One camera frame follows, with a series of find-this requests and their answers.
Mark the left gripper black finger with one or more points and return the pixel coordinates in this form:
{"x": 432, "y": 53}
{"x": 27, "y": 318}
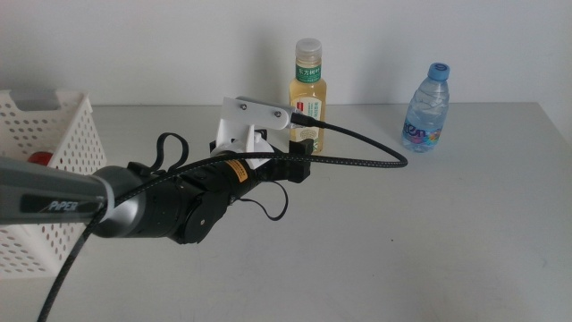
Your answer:
{"x": 301, "y": 146}
{"x": 214, "y": 147}

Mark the yellow tea bottle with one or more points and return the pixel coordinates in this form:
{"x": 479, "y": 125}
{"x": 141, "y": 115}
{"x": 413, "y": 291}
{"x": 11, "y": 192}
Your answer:
{"x": 308, "y": 89}

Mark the clear water bottle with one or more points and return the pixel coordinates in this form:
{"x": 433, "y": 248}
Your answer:
{"x": 426, "y": 116}

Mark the red soda can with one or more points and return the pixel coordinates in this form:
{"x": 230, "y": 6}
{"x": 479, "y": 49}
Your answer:
{"x": 40, "y": 158}

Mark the left black Piper arm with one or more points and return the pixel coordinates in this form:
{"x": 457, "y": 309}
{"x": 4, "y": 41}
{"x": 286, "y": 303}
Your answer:
{"x": 156, "y": 210}

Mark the white perforated plastic basket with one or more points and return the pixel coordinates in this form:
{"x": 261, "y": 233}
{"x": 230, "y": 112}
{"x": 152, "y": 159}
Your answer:
{"x": 80, "y": 134}

